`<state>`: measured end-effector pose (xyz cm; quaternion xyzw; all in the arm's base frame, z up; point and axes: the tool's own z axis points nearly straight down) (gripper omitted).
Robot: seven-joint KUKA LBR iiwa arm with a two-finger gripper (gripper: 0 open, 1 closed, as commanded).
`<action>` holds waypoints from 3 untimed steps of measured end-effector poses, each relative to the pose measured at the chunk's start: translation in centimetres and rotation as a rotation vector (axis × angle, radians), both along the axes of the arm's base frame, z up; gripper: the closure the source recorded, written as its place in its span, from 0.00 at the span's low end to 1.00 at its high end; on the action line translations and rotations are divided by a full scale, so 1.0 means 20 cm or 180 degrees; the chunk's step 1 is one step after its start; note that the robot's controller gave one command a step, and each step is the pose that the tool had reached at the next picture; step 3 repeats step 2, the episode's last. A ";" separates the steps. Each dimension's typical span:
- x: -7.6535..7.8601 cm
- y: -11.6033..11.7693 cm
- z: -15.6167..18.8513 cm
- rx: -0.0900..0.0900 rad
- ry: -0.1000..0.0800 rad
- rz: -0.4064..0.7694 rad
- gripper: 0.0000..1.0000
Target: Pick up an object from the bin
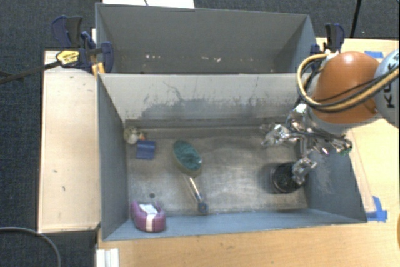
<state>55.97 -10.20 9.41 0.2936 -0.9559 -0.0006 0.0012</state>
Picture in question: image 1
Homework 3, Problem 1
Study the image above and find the green oval scrub sponge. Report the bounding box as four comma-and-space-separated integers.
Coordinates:
172, 139, 203, 178

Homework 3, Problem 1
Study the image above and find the blue block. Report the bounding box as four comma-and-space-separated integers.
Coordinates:
135, 139, 156, 161

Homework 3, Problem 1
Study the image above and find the purple and white pouch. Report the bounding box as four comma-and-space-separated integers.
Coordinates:
129, 200, 168, 233

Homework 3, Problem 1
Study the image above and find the black round lid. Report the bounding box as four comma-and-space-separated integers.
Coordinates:
269, 163, 306, 194

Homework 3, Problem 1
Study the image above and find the small white toy animal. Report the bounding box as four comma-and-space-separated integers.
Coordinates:
123, 126, 147, 145

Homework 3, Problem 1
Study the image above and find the metal tool with blue handle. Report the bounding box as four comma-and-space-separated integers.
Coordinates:
183, 174, 210, 215

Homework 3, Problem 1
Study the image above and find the grey metal bin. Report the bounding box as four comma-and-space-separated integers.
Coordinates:
94, 3, 368, 242

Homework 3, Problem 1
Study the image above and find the pale wood board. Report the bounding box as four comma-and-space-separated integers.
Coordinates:
37, 49, 103, 234

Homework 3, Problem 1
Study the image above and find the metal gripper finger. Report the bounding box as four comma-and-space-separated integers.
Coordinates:
260, 123, 293, 148
291, 157, 318, 187

